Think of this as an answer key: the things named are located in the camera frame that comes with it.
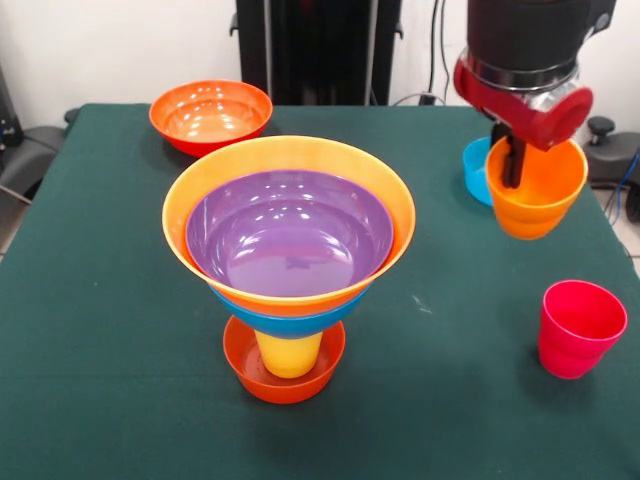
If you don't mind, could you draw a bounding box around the pink cup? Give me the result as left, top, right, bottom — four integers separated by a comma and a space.
537, 279, 629, 381

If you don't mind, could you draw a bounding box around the large orange bowl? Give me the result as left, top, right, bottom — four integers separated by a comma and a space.
162, 135, 417, 317

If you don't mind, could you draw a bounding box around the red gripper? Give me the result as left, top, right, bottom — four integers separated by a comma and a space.
453, 53, 595, 190

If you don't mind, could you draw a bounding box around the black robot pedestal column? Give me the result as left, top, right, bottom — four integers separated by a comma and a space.
229, 0, 404, 106

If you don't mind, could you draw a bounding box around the dark green tablecloth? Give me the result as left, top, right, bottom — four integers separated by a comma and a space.
0, 102, 640, 480

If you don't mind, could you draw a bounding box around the black computer tower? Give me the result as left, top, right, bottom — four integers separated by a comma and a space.
0, 64, 24, 149

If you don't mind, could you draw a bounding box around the small blue bowl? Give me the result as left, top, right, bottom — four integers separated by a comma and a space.
461, 136, 496, 207

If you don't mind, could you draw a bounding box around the blue cable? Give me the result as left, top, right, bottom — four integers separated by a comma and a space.
604, 149, 640, 221

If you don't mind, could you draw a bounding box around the large red bowl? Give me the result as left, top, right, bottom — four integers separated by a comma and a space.
148, 79, 274, 158

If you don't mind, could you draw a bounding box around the large blue bowl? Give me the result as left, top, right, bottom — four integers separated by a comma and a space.
207, 284, 374, 339

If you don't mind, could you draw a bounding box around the yellow cup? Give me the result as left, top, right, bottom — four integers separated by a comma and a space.
254, 329, 324, 379

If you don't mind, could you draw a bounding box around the small red bowl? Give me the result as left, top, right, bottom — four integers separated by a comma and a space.
222, 315, 347, 405

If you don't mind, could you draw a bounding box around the black wall cable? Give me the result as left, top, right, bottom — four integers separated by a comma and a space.
389, 0, 454, 107

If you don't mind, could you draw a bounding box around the grey black floor base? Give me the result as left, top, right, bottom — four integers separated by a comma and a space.
578, 116, 640, 224
0, 107, 81, 201

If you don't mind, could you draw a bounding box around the orange cup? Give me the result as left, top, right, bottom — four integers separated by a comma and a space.
485, 135, 590, 241

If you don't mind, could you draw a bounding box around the purple bowl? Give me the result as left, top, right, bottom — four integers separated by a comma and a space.
184, 169, 396, 299

